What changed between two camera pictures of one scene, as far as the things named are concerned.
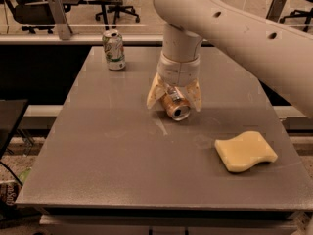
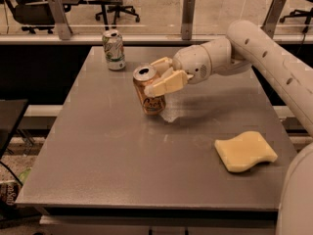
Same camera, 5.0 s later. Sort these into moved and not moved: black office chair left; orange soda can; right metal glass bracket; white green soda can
Moved: orange soda can
Not moved: black office chair left; right metal glass bracket; white green soda can
